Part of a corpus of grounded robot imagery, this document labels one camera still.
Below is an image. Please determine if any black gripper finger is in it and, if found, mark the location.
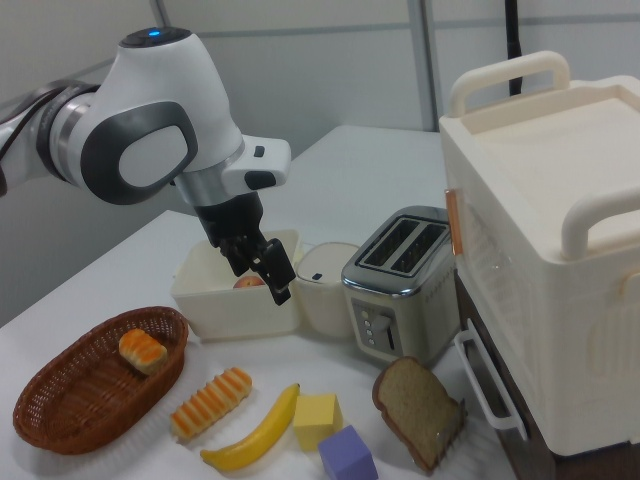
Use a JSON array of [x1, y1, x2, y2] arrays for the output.
[[251, 238, 297, 307], [217, 236, 257, 278]]

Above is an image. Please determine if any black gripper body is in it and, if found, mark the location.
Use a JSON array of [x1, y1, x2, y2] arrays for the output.
[[192, 191, 266, 250]]

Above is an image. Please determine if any long striped bread loaf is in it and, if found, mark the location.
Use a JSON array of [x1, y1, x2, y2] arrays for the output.
[[170, 367, 254, 442]]

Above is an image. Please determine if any small striped bread roll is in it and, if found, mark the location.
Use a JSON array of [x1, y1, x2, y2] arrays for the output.
[[118, 328, 169, 377]]

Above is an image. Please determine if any brown bread slice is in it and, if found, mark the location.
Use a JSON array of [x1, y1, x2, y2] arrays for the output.
[[372, 355, 462, 474]]

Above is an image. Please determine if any brown wicker basket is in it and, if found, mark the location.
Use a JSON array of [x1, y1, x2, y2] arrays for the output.
[[12, 305, 191, 456]]

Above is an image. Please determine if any small white trash can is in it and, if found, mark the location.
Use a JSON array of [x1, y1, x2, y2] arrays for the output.
[[294, 241, 361, 340]]

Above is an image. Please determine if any white rectangular plastic bin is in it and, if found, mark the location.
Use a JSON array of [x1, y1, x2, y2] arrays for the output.
[[170, 228, 304, 345]]

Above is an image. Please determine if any silver two-slot toaster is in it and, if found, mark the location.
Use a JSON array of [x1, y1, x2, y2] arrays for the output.
[[341, 205, 459, 369]]

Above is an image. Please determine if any yellow foam block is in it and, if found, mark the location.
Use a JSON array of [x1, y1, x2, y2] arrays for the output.
[[292, 393, 345, 453]]

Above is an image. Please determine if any yellow banana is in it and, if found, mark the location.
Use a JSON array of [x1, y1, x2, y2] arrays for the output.
[[199, 382, 301, 472]]

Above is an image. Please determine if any purple foam cube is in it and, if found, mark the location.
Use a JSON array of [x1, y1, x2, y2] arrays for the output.
[[317, 424, 380, 480]]

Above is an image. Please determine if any black monitor stand pole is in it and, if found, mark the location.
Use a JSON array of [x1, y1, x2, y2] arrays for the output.
[[502, 0, 527, 97]]

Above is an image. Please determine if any brown drawer unit white handle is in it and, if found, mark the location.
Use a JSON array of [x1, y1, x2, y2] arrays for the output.
[[452, 279, 551, 451]]

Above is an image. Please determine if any cream plastic cabinet with handles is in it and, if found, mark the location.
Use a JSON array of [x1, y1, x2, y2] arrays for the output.
[[438, 49, 640, 459]]

